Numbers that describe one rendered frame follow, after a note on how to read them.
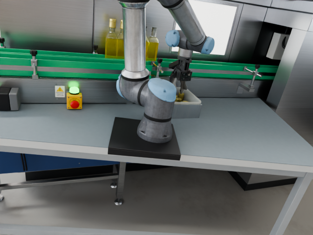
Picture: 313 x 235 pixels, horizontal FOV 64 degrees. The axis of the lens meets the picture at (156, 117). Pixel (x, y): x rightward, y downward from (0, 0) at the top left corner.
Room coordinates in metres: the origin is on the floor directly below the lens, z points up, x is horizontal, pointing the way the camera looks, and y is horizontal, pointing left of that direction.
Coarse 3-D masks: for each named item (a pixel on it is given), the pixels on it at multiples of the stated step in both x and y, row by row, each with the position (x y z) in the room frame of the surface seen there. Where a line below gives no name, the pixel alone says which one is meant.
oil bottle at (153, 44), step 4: (152, 40) 1.43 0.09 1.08; (156, 40) 1.44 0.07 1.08; (152, 44) 1.43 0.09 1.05; (156, 44) 1.44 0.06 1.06; (148, 48) 1.43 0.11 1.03; (152, 48) 1.43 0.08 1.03; (156, 48) 1.44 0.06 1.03; (148, 52) 1.43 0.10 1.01; (152, 52) 1.43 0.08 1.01; (156, 52) 1.44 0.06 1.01; (148, 56) 1.43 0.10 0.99; (152, 56) 1.44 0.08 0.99; (156, 56) 1.45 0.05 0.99; (148, 60) 1.43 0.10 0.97; (152, 60) 1.44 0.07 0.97
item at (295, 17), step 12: (276, 0) 1.87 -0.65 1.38; (288, 0) 1.78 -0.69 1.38; (300, 0) 1.69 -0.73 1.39; (312, 0) 1.62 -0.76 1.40; (276, 12) 1.84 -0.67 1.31; (288, 12) 1.75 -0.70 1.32; (300, 12) 1.67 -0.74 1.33; (312, 12) 1.59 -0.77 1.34; (288, 24) 1.72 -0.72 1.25; (300, 24) 1.63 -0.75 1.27; (312, 24) 1.59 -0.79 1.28
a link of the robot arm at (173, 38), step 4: (168, 32) 1.21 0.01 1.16; (172, 32) 1.19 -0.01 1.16; (176, 32) 1.19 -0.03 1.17; (180, 32) 1.21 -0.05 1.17; (168, 36) 1.20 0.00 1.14; (172, 36) 1.19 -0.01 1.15; (176, 36) 1.18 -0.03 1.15; (180, 36) 1.19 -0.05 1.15; (184, 36) 1.18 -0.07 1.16; (168, 40) 1.20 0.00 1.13; (172, 40) 1.19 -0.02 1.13; (176, 40) 1.18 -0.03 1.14; (180, 40) 1.19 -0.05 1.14; (184, 40) 1.17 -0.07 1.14; (168, 44) 1.20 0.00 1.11; (172, 44) 1.19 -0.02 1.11; (176, 44) 1.18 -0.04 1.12; (180, 44) 1.19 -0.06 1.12; (184, 44) 1.17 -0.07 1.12; (184, 48) 1.20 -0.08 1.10
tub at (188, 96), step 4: (176, 88) 1.40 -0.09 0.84; (184, 92) 1.41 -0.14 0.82; (188, 92) 1.37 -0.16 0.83; (184, 96) 1.39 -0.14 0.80; (188, 96) 1.36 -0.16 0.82; (192, 96) 1.32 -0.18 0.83; (184, 100) 1.38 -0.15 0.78; (188, 100) 1.34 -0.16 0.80; (192, 100) 1.31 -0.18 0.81; (196, 100) 1.27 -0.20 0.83; (200, 100) 1.26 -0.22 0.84
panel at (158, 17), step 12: (96, 0) 1.46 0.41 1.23; (108, 0) 1.48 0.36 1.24; (156, 0) 1.59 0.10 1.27; (204, 0) 1.70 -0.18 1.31; (96, 12) 1.46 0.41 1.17; (108, 12) 1.48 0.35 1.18; (120, 12) 1.51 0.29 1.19; (156, 12) 1.59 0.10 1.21; (168, 12) 1.62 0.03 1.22; (96, 24) 1.46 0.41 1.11; (108, 24) 1.49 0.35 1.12; (156, 24) 1.59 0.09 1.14; (168, 24) 1.62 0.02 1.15; (96, 36) 1.46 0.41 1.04; (156, 36) 1.60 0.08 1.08; (168, 48) 1.63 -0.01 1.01
